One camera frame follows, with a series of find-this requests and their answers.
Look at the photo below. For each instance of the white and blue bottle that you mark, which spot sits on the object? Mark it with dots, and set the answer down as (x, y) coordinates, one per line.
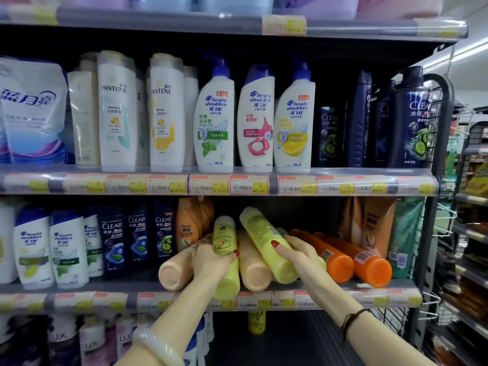
(198, 343)

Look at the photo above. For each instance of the dark body wash bottle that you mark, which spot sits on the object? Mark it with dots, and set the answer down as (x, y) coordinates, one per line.
(63, 343)

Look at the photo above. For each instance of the white bottle with teal print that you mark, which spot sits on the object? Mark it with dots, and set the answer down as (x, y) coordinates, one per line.
(116, 114)

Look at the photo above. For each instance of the tan refill pouch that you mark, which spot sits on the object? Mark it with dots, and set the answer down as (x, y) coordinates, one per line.
(375, 224)

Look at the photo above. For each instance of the person's right hand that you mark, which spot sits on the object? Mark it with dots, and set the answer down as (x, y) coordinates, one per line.
(307, 268)

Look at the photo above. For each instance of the small dark bottle green print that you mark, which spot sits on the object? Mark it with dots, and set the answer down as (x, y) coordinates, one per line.
(164, 232)

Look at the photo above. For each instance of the row of price labels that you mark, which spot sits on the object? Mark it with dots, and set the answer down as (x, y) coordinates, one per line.
(228, 184)
(263, 300)

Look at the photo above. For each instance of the ceiling light strip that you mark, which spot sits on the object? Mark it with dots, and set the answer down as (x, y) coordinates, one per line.
(457, 55)

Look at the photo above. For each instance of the white bottle behind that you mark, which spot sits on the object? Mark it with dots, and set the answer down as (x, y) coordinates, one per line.
(190, 114)

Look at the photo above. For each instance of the yellow-green bottle with barcode sticker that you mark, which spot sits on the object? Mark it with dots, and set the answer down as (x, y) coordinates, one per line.
(263, 236)

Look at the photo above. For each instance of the small yellow bottle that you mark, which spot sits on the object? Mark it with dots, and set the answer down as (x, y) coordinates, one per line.
(257, 323)

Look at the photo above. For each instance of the small dark blue bottle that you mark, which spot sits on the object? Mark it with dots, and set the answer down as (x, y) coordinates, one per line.
(138, 238)
(113, 243)

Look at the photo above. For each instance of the person's right forearm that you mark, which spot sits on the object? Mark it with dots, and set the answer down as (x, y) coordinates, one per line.
(366, 331)

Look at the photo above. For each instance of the white jade bangle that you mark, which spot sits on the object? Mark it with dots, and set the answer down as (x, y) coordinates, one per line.
(154, 343)

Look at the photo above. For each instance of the person's right thumb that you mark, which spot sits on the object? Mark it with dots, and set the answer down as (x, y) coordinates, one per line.
(282, 250)

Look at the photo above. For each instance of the black bottle green print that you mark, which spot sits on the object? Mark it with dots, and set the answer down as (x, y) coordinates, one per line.
(328, 137)

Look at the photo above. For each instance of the tan standing bottle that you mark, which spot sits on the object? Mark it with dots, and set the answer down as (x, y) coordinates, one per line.
(187, 222)
(207, 213)

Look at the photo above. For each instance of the white and blue refill pouch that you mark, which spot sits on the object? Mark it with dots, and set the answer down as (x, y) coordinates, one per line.
(32, 110)

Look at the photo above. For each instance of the pale cream bottle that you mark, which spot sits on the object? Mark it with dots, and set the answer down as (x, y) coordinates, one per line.
(84, 118)

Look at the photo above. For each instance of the tall dark blue bottle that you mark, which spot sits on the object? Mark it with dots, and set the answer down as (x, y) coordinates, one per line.
(359, 118)

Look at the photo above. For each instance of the green refill pouch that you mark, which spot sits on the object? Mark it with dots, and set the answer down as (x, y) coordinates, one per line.
(406, 236)

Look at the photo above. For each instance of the small white bottle blue cap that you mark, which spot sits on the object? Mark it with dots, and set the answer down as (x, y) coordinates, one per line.
(33, 251)
(93, 243)
(69, 251)

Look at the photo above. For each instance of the orange shampoo bottle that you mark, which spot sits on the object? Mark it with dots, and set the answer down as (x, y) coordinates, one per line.
(368, 266)
(335, 261)

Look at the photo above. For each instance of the white pink body wash bottle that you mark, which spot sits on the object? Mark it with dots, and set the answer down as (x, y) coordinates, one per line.
(124, 335)
(92, 344)

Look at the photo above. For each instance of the yellow-green bottle with red label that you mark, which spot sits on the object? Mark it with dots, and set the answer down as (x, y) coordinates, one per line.
(225, 234)

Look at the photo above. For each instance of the white pump bottle green label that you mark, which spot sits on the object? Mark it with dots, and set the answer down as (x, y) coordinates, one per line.
(214, 125)

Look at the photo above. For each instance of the beige shampoo bottle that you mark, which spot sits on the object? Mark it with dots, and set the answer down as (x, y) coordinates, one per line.
(177, 270)
(251, 268)

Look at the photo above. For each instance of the white pump bottle lemon label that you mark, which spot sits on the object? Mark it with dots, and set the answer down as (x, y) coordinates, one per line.
(294, 125)

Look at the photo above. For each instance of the pale blue container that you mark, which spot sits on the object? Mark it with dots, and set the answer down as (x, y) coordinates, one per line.
(234, 3)

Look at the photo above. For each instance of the single price label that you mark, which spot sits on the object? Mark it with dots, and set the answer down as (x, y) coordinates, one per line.
(284, 25)

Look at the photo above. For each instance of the white bottle with yellow print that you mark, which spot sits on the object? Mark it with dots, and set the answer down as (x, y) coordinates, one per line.
(166, 114)

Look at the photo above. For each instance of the dark metal shelf frame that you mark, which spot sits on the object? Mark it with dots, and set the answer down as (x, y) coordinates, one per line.
(438, 186)

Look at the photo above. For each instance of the pale pink container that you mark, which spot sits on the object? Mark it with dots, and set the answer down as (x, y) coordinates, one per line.
(400, 5)

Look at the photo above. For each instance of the person's left hand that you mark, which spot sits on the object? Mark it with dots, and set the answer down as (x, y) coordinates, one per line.
(211, 264)

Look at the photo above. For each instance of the white bottle pink label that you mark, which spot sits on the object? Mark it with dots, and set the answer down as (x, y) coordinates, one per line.
(256, 121)

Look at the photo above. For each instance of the large dark blue cucumber bottle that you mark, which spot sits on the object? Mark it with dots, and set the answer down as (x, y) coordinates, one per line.
(408, 121)

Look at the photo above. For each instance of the person's left forearm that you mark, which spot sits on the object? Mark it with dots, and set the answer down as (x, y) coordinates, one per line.
(179, 323)

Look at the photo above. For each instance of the person's left thumb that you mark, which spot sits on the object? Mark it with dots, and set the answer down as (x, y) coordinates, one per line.
(230, 256)

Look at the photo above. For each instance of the grey shelf board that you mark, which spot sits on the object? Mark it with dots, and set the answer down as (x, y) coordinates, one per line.
(133, 299)
(190, 23)
(53, 184)

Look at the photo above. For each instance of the pale purple container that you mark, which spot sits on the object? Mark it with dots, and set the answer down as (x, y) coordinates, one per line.
(316, 5)

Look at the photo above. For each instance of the neighbouring shelf with goods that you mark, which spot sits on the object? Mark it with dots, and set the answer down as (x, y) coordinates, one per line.
(471, 240)

